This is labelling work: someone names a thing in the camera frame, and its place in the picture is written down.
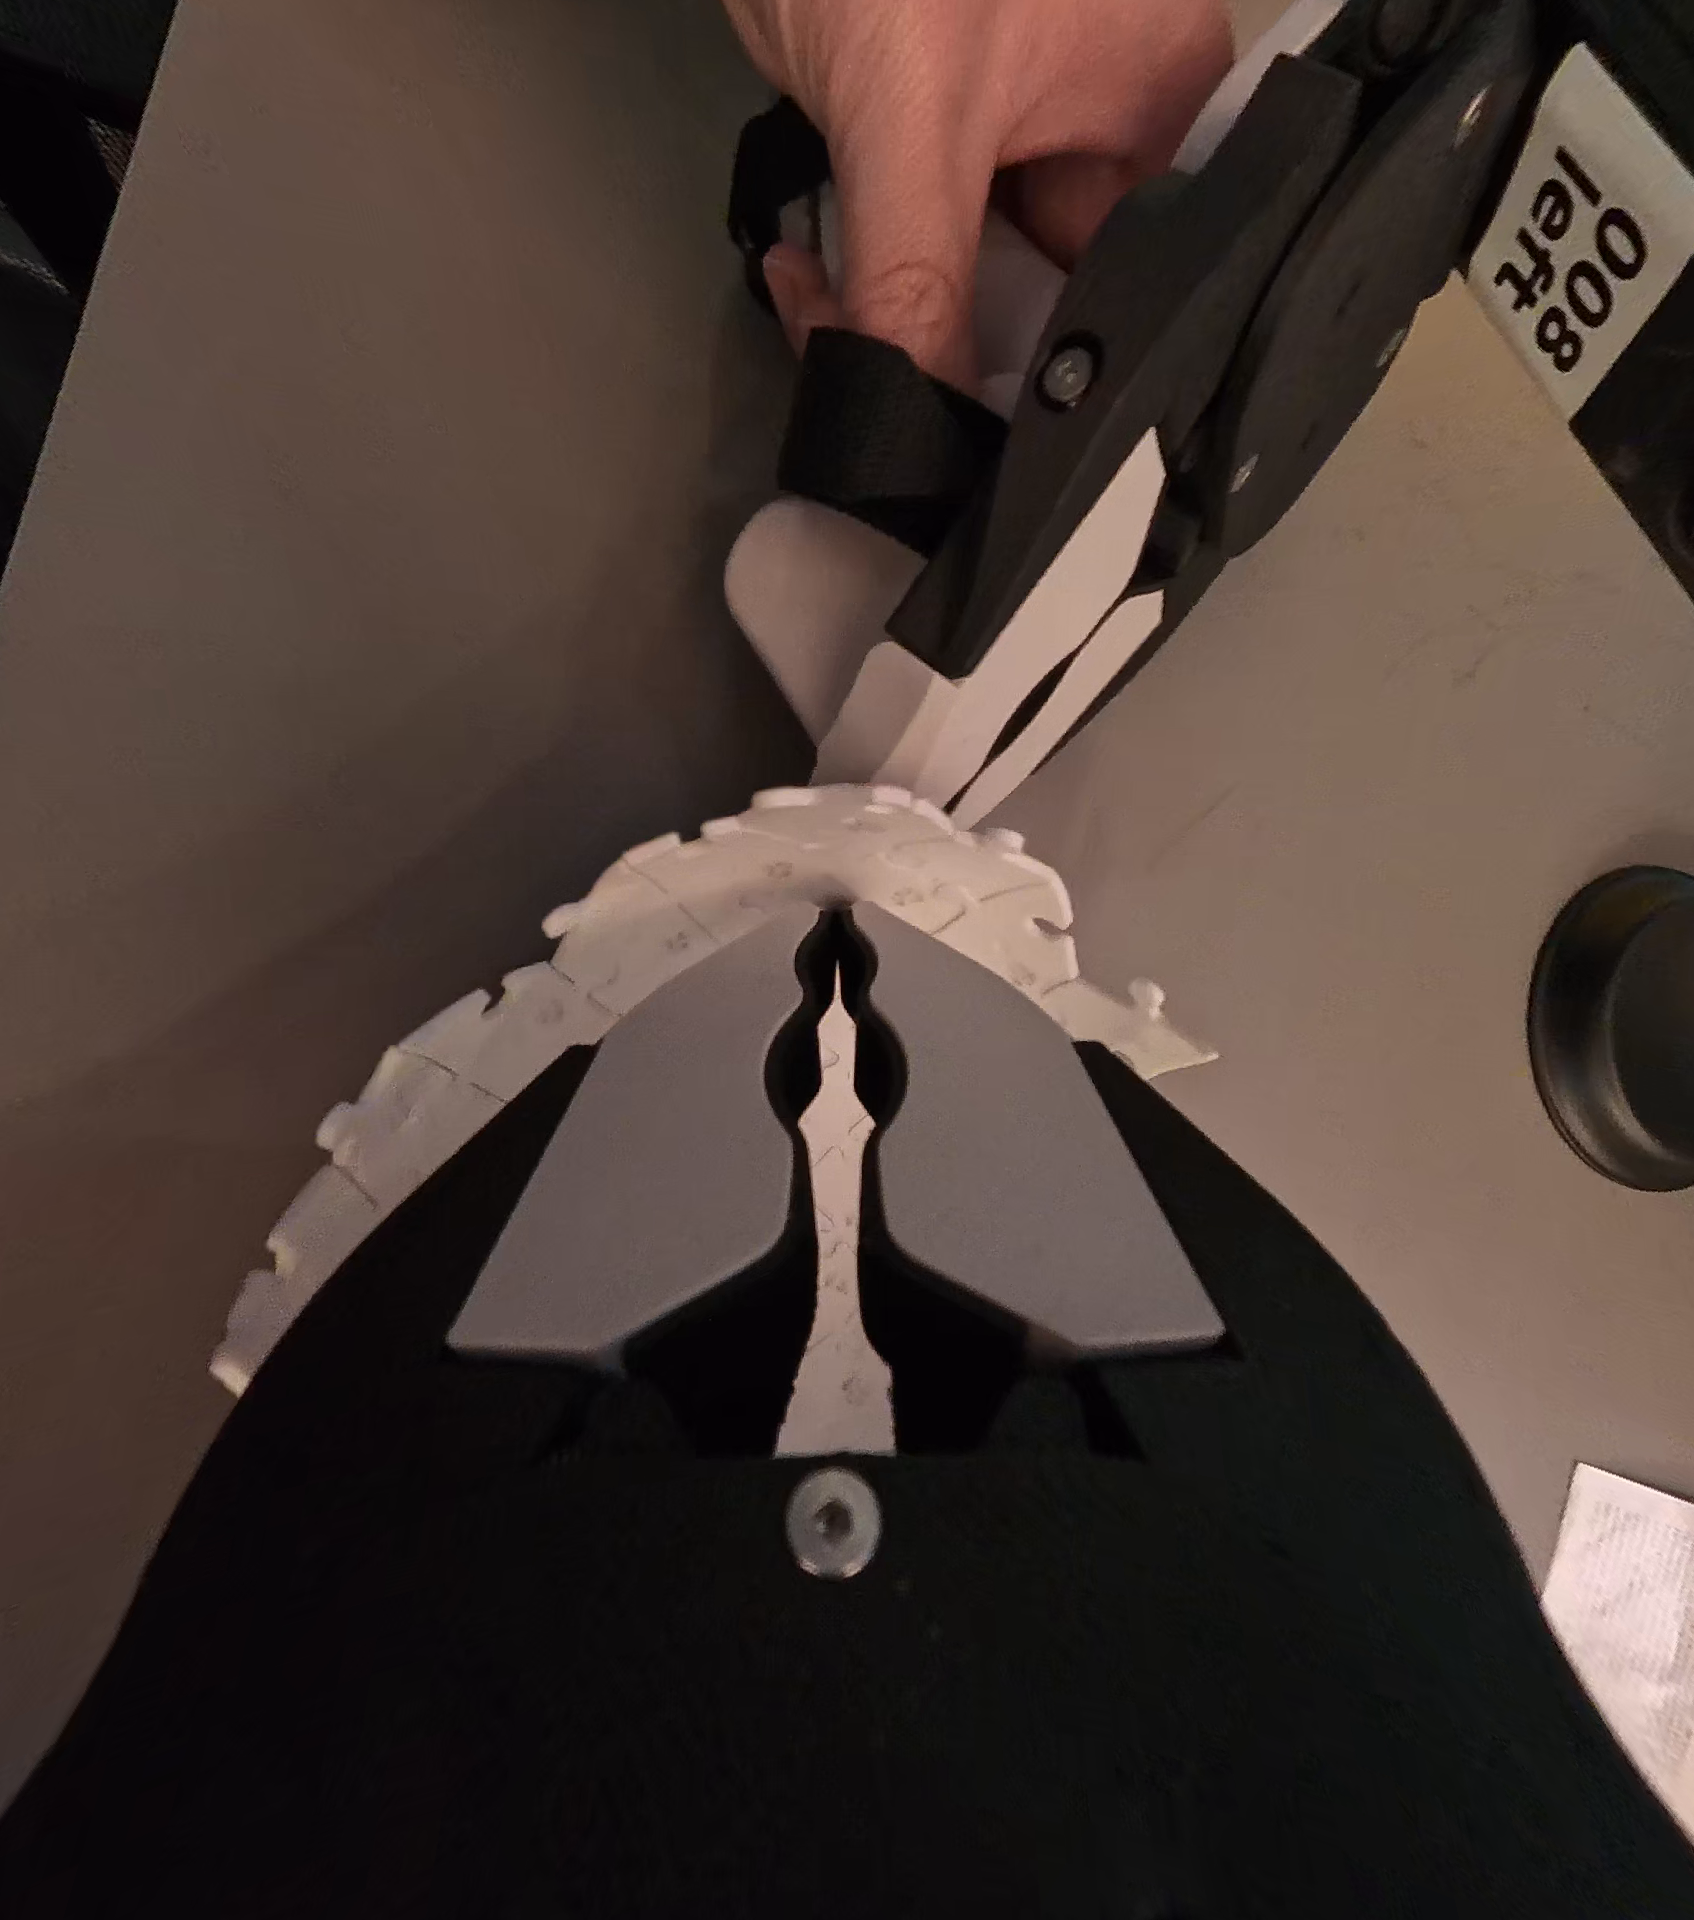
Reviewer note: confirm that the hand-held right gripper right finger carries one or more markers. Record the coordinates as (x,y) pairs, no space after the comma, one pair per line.
(1042,1201)

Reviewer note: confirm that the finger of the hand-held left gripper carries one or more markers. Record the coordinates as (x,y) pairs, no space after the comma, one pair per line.
(1042,586)
(1088,677)

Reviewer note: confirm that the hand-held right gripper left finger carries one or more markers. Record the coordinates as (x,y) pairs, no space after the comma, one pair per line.
(638,1201)

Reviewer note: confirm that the assembled white puzzle section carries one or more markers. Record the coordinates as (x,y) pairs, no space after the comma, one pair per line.
(728,887)

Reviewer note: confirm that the black round ball stand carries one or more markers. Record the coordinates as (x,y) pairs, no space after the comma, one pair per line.
(1664,1031)

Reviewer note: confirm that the person's left hand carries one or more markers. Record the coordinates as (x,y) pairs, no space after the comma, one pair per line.
(969,136)

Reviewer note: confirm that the white instruction leaflet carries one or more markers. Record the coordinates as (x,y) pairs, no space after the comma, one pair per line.
(1689,1636)

